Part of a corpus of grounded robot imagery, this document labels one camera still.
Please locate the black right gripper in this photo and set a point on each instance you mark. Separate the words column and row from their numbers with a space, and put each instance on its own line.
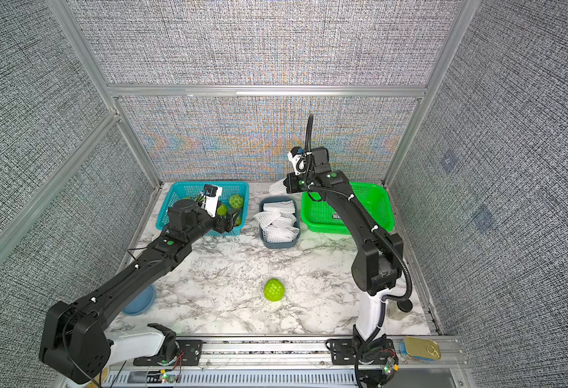
column 291, row 181

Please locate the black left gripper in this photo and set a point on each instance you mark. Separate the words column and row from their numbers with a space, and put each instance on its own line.
column 227, row 225

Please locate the green custard apple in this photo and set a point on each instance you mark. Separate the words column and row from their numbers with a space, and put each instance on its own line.
column 274, row 290

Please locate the white foam net sleeve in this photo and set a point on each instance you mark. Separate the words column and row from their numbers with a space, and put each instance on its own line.
column 278, row 188

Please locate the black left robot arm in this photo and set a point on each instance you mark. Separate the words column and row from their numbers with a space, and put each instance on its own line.
column 74, row 342

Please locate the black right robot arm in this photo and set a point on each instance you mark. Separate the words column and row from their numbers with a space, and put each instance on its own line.
column 379, row 269

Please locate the white foam net pile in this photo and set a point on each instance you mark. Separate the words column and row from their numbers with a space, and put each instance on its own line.
column 278, row 222

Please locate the teal plastic basket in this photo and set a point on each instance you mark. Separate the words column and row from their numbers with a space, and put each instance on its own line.
column 182, row 206

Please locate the bright green plastic basket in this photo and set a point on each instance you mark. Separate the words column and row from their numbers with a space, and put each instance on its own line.
column 375, row 199

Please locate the grey-blue plastic tub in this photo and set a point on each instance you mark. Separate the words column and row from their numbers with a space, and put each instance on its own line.
column 279, row 223

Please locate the blue bowl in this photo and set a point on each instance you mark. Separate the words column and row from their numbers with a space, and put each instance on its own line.
column 142, row 303

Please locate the gold tin can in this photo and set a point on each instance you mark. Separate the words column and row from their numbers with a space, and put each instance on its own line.
column 421, row 349

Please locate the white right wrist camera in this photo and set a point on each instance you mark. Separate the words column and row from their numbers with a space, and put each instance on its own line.
column 297, row 156

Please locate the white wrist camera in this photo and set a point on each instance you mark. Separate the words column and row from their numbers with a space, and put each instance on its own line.
column 297, row 156
column 211, row 194

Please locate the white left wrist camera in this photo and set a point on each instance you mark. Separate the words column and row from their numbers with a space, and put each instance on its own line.
column 211, row 194

